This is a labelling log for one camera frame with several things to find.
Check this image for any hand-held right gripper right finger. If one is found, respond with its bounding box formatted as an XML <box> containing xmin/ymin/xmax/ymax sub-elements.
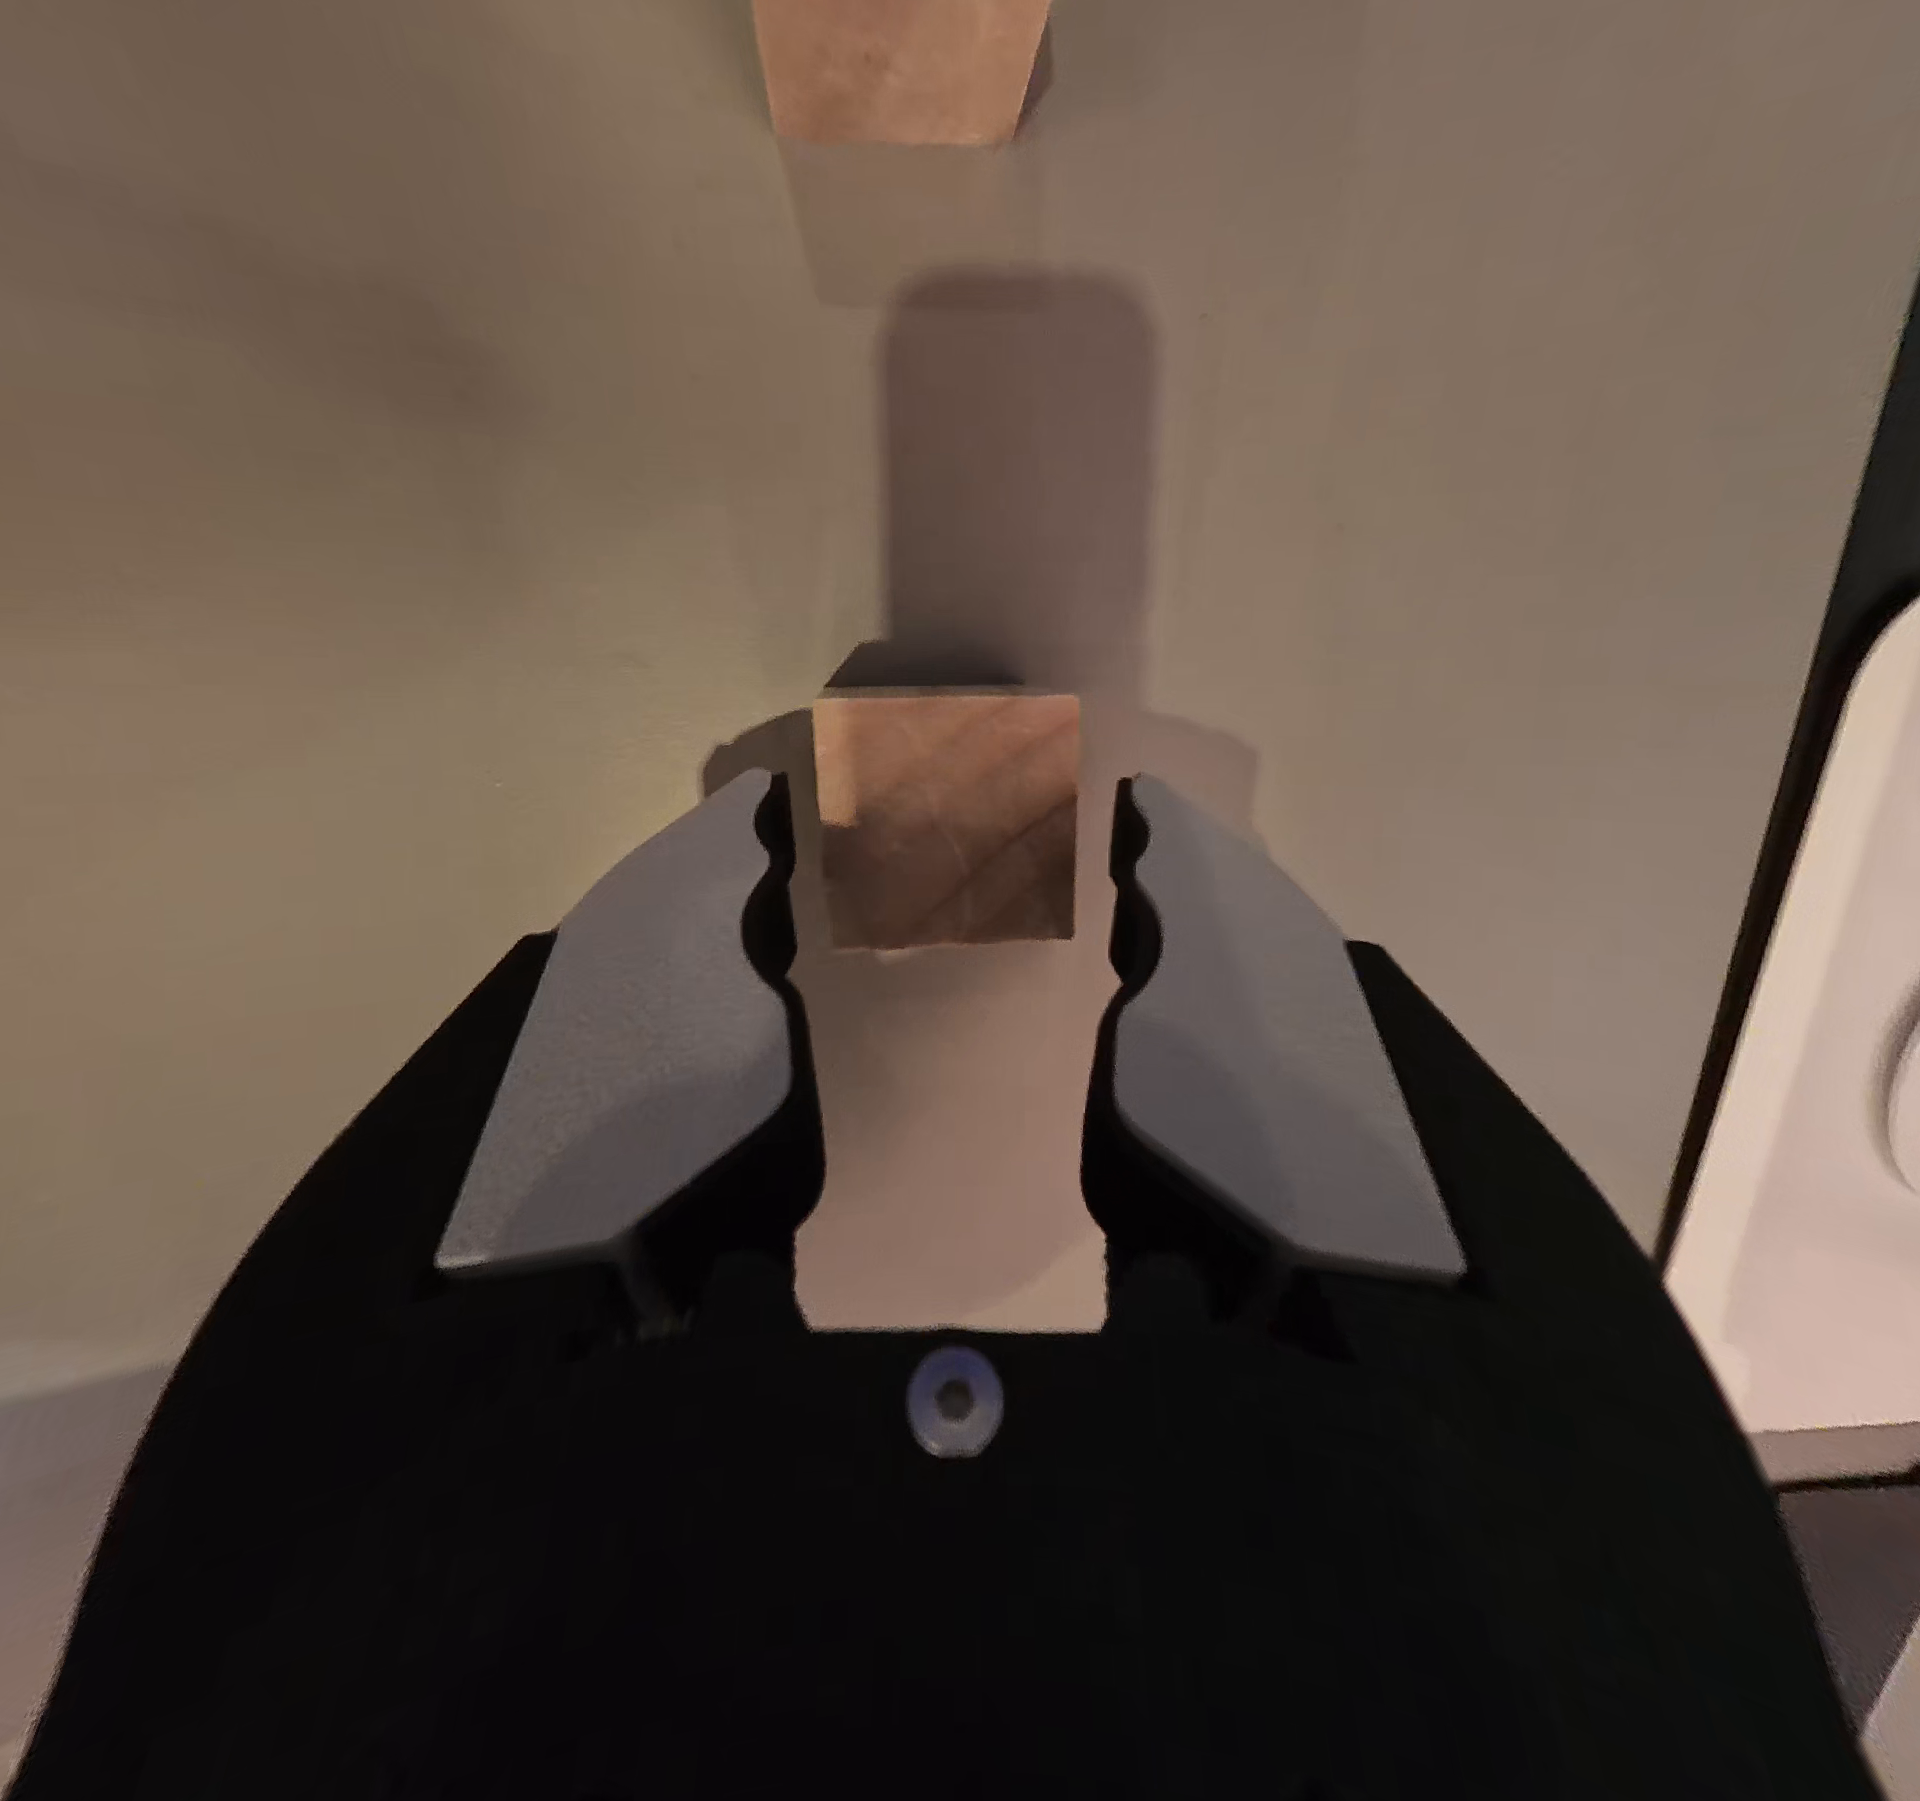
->
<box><xmin>1079</xmin><ymin>772</ymin><xmax>1469</xmax><ymax>1327</ymax></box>

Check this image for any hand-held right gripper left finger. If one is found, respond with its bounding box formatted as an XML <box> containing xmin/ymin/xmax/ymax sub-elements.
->
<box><xmin>431</xmin><ymin>769</ymin><xmax>827</xmax><ymax>1331</ymax></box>

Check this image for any wooden cube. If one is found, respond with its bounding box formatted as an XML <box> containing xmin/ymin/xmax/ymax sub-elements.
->
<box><xmin>733</xmin><ymin>0</ymin><xmax>1069</xmax><ymax>149</ymax></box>
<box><xmin>813</xmin><ymin>690</ymin><xmax>1086</xmax><ymax>950</ymax></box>

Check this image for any white display stand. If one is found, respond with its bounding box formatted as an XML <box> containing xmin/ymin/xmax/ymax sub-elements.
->
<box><xmin>1656</xmin><ymin>623</ymin><xmax>1920</xmax><ymax>1439</ymax></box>

